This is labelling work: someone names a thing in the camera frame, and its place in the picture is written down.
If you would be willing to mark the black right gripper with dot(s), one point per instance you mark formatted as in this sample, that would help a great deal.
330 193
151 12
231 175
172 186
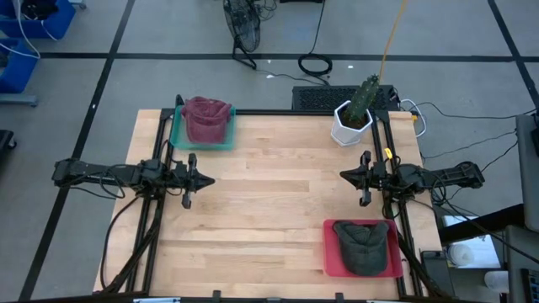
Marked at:
377 177

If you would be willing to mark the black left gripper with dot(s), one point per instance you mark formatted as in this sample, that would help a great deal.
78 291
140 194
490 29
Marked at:
190 179

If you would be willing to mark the maroon baseball cap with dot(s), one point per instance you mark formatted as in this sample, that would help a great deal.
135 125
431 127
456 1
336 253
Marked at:
206 124

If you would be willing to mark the black baseball cap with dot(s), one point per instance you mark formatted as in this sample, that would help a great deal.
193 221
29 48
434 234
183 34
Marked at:
362 256

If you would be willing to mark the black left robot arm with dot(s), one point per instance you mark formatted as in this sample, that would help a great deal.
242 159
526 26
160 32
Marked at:
84 174

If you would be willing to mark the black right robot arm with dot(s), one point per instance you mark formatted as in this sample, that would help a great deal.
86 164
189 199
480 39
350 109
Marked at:
446 177

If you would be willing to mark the yellow tag on gripper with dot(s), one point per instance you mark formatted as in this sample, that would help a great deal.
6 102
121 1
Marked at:
388 152

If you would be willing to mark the white hexagonal plant pot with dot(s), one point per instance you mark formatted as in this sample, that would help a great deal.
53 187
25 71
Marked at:
347 134

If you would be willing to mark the teal plastic tray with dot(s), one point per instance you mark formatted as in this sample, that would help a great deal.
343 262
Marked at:
179 141

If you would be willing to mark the green cactus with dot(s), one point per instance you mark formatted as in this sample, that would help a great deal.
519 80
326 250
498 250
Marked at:
362 99

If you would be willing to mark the red plastic tray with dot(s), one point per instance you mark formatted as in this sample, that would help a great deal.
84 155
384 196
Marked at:
330 261

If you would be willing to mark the black perforated computer case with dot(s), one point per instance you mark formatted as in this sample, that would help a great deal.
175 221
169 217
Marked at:
316 99

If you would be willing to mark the black flat device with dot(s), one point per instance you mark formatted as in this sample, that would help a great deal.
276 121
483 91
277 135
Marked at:
431 261

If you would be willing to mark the clear plastic roll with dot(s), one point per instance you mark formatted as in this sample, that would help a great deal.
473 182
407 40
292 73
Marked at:
460 255

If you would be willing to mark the black diagonal beam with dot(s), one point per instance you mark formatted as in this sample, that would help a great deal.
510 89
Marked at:
476 227

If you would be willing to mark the white paper sheet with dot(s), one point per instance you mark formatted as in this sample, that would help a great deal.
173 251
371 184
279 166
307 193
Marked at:
484 252

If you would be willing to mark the black floor fan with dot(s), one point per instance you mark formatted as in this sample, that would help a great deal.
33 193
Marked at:
242 25

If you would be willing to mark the grey desk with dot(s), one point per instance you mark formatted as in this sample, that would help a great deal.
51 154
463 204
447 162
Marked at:
528 189

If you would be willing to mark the white cup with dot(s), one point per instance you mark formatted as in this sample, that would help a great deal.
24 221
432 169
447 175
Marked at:
497 281

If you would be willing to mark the grey cabinet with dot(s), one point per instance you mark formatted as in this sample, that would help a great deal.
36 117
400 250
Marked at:
522 252

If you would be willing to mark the dark keyboard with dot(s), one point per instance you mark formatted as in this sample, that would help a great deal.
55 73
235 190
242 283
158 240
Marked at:
531 286

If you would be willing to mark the large blue bin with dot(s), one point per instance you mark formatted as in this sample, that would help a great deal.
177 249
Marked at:
59 25

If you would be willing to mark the small blue bin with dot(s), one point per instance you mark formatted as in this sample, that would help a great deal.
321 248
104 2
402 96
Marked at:
19 71

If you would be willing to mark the black item in bin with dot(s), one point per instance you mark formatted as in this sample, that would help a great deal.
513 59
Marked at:
38 8

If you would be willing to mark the black metal table frame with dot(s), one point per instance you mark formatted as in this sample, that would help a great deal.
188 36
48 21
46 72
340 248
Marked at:
261 112

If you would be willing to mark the grey base plate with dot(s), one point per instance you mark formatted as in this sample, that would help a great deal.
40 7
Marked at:
17 99

